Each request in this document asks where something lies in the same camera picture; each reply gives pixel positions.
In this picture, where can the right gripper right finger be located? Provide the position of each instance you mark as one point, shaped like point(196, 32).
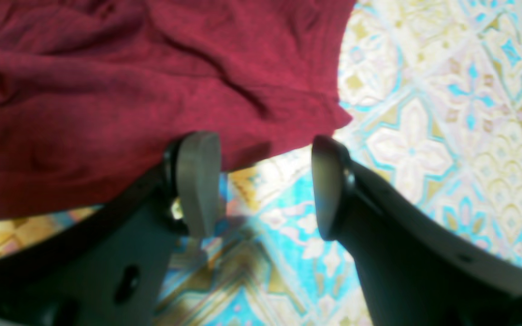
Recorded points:
point(412, 271)

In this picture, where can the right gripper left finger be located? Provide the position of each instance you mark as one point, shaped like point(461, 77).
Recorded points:
point(108, 269)

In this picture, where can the dark red t-shirt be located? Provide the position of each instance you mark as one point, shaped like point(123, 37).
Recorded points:
point(92, 91)

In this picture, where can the patterned tablecloth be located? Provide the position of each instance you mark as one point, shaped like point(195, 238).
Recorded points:
point(434, 92)

